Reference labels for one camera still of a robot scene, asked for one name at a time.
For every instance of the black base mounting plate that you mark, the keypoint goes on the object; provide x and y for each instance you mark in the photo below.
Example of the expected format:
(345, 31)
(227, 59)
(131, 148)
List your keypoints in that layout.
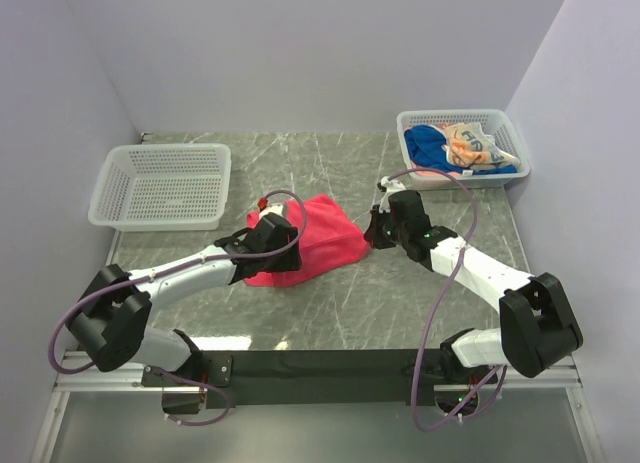
(279, 377)

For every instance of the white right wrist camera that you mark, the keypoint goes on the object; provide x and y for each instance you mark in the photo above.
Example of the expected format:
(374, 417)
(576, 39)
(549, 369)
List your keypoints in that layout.
(388, 186)

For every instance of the blue towel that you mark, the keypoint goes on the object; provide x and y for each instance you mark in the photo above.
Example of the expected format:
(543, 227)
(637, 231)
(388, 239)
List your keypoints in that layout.
(424, 144)

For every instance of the peach orange towel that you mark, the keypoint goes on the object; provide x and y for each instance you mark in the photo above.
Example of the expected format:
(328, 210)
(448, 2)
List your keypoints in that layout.
(431, 173)

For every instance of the pink red towel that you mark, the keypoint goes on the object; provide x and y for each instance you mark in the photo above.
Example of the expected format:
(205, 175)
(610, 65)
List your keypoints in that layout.
(330, 241)

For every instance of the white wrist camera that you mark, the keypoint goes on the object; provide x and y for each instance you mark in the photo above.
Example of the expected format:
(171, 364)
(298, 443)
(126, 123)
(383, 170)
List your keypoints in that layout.
(388, 186)
(266, 208)

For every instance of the beige patterned towel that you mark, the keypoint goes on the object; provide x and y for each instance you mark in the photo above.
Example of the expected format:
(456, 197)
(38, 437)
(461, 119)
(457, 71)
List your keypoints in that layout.
(467, 146)

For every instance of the empty white plastic basket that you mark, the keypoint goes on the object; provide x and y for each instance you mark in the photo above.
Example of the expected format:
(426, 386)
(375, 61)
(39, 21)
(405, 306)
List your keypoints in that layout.
(162, 187)

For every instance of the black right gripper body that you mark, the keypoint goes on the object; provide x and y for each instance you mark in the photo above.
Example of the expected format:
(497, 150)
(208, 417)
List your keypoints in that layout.
(400, 233)

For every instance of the aluminium rail frame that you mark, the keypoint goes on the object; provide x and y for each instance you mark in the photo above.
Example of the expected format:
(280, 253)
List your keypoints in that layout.
(563, 375)

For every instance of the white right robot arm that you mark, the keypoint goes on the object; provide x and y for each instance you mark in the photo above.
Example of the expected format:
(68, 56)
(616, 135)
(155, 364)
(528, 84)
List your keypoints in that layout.
(537, 326)

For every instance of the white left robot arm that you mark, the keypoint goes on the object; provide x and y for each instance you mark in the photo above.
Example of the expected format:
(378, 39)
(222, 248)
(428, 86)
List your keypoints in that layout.
(112, 321)

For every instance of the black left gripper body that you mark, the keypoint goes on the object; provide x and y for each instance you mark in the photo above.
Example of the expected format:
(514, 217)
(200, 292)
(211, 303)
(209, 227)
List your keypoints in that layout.
(282, 261)

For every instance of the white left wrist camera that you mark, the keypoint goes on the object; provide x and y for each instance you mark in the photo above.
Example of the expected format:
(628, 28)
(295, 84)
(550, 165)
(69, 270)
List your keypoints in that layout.
(266, 208)

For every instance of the white basket with towels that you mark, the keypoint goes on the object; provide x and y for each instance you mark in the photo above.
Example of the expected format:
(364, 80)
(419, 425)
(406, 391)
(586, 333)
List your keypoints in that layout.
(494, 122)

